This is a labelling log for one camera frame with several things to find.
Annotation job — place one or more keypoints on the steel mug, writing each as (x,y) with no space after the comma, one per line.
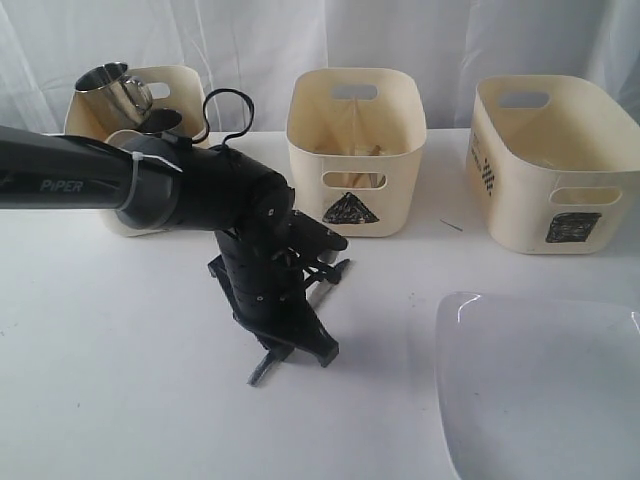
(117,98)

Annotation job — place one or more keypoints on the cream bin with circle mark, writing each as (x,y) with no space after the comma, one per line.
(190,100)

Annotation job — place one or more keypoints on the cream bin with triangle mark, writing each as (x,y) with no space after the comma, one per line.
(362,195)

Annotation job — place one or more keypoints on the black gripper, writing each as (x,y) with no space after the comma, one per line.
(268,299)

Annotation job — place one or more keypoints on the cream bin with square mark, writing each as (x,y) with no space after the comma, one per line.
(553,162)

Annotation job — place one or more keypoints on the wooden chopstick crossing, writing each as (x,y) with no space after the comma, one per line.
(377,150)

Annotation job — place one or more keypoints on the stainless steel bowl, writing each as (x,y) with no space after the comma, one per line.
(161,120)

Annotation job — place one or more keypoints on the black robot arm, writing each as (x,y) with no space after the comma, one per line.
(270,253)

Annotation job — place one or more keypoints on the steel table knife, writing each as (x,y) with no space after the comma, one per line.
(317,297)

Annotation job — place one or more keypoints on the white curtain backdrop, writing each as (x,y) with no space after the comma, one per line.
(262,47)

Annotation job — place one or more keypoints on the white square plate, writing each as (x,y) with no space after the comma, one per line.
(532,388)

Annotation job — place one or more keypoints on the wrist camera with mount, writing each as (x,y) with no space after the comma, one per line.
(317,247)

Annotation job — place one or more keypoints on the wooden chopstick long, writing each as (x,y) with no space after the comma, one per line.
(355,126)

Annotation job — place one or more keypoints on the small dark pin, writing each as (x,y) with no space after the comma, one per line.
(455,227)

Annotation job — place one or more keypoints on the small white bowl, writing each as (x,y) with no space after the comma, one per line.
(120,138)

